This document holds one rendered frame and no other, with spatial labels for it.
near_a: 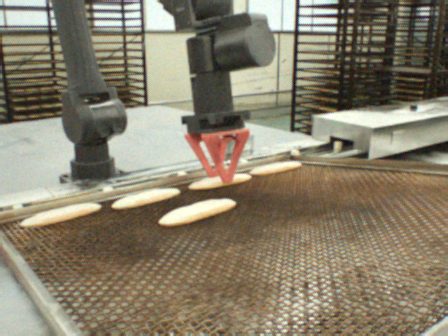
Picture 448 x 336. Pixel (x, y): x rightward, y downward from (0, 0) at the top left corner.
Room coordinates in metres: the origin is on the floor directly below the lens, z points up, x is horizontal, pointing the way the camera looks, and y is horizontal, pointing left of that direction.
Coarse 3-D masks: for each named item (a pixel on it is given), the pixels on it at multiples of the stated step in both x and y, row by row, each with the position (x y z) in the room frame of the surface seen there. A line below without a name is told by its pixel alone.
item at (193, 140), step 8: (224, 120) 0.62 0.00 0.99; (232, 120) 0.60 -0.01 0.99; (240, 128) 0.61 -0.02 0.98; (184, 136) 0.63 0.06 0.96; (192, 136) 0.62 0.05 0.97; (200, 136) 0.63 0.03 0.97; (192, 144) 0.62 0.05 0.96; (224, 144) 0.65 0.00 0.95; (200, 152) 0.62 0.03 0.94; (224, 152) 0.64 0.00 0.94; (200, 160) 0.62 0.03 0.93; (208, 168) 0.62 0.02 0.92; (216, 176) 0.63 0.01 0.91
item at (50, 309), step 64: (128, 192) 0.60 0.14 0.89; (192, 192) 0.57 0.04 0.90; (256, 192) 0.53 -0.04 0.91; (320, 192) 0.50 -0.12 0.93; (384, 192) 0.46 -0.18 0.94; (64, 256) 0.34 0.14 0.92; (128, 256) 0.33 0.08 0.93; (192, 256) 0.31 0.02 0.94; (384, 256) 0.28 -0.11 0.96; (64, 320) 0.22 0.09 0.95; (128, 320) 0.22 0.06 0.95; (192, 320) 0.21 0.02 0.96; (256, 320) 0.20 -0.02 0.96; (320, 320) 0.20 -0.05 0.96
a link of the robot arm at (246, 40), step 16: (176, 0) 0.62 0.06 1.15; (192, 0) 0.61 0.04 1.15; (176, 16) 0.62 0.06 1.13; (192, 16) 0.60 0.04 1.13; (224, 16) 0.59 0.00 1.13; (240, 16) 0.57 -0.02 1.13; (256, 16) 0.57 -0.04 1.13; (224, 32) 0.59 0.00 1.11; (240, 32) 0.57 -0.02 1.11; (256, 32) 0.57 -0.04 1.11; (272, 32) 0.59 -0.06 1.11; (224, 48) 0.58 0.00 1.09; (240, 48) 0.56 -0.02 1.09; (256, 48) 0.56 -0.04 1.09; (272, 48) 0.59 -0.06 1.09; (224, 64) 0.59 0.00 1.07; (240, 64) 0.57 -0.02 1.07; (256, 64) 0.56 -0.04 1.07
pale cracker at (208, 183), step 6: (234, 174) 0.62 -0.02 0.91; (240, 174) 0.62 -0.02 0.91; (246, 174) 0.63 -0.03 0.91; (204, 180) 0.60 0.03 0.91; (210, 180) 0.59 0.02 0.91; (216, 180) 0.59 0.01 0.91; (234, 180) 0.60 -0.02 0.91; (240, 180) 0.61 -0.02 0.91; (246, 180) 0.61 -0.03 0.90; (192, 186) 0.58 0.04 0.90; (198, 186) 0.58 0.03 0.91; (204, 186) 0.58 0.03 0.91; (210, 186) 0.58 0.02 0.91; (216, 186) 0.59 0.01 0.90
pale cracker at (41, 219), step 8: (64, 208) 0.50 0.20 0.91; (72, 208) 0.49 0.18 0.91; (80, 208) 0.49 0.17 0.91; (88, 208) 0.50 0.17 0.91; (96, 208) 0.51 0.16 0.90; (40, 216) 0.47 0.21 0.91; (48, 216) 0.47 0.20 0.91; (56, 216) 0.47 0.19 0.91; (64, 216) 0.47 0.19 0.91; (72, 216) 0.48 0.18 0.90; (24, 224) 0.45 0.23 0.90; (32, 224) 0.45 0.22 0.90; (40, 224) 0.46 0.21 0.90
